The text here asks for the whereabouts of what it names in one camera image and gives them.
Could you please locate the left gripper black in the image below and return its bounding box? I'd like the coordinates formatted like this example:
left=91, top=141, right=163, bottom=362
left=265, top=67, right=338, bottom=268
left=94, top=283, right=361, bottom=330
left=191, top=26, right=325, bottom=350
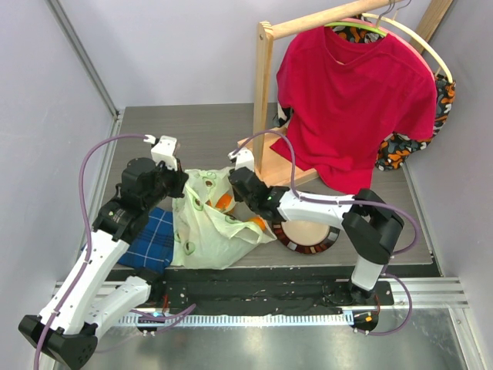
left=143, top=157, right=188, bottom=210

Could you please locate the orange fruit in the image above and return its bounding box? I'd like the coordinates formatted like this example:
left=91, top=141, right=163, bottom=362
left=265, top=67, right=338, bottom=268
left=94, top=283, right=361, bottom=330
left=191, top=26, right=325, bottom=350
left=214, top=193, right=236, bottom=214

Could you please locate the yellow lemon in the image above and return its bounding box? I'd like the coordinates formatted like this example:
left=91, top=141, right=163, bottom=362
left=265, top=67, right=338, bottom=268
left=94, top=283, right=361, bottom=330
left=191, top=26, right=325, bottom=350
left=249, top=217, right=267, bottom=230

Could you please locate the green avocado plastic bag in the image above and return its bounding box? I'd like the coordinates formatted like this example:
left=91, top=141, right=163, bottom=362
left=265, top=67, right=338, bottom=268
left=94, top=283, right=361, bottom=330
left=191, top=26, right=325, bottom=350
left=171, top=167, right=275, bottom=270

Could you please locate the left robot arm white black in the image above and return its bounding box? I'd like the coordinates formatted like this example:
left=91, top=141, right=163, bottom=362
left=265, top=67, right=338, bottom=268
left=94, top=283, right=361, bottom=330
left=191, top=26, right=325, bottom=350
left=18, top=157, right=189, bottom=369

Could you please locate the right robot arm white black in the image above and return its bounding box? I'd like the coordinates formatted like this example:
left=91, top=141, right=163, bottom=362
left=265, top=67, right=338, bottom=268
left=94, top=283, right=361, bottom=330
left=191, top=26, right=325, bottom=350
left=229, top=167, right=404, bottom=304

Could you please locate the wooden clothes rack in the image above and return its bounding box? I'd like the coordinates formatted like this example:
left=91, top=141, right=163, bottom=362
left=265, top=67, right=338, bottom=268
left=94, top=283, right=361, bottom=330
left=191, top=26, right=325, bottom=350
left=238, top=1, right=454, bottom=186

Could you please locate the blue plaid cloth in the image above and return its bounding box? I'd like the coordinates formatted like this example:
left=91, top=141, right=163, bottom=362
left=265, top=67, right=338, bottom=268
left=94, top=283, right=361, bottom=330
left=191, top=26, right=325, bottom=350
left=118, top=207, right=174, bottom=273

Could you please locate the black fruit plate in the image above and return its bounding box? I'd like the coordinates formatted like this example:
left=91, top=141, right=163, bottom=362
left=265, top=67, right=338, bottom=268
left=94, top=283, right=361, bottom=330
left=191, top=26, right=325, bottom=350
left=271, top=220, right=340, bottom=255

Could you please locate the red t-shirt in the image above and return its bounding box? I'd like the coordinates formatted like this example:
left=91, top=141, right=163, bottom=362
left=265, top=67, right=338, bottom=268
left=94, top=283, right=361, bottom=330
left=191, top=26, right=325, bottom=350
left=270, top=25, right=438, bottom=200

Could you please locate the orange black patterned garment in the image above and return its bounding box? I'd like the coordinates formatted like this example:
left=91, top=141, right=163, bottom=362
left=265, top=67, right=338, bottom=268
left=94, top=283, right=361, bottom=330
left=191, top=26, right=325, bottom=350
left=272, top=14, right=458, bottom=173

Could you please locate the green clothes hanger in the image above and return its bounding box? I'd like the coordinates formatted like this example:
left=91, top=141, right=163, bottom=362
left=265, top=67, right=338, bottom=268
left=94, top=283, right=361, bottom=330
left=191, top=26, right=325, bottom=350
left=325, top=1, right=417, bottom=39

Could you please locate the cream clothes hanger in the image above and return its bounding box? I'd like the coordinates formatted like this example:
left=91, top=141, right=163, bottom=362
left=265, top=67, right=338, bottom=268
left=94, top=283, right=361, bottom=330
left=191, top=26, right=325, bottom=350
left=361, top=12, right=452, bottom=82

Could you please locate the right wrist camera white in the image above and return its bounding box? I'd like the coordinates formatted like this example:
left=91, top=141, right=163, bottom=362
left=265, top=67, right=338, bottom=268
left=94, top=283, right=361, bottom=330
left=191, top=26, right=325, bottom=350
left=228, top=148, right=255, bottom=172

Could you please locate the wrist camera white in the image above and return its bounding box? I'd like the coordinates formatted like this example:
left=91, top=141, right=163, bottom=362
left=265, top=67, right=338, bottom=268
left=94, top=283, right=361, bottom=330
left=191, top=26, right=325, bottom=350
left=143, top=135, right=178, bottom=171
left=228, top=148, right=255, bottom=172

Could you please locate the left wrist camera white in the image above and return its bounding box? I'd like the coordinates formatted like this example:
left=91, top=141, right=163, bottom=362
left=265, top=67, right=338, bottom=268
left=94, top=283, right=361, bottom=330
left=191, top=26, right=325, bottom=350
left=143, top=135, right=178, bottom=171

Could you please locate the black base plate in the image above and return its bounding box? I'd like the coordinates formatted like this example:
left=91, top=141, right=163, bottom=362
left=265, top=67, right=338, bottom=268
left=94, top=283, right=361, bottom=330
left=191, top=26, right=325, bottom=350
left=140, top=267, right=394, bottom=316

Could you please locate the white slotted cable duct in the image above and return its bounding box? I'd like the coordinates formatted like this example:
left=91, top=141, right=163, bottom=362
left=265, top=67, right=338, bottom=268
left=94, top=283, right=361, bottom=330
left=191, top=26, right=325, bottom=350
left=111, top=311, right=354, bottom=331

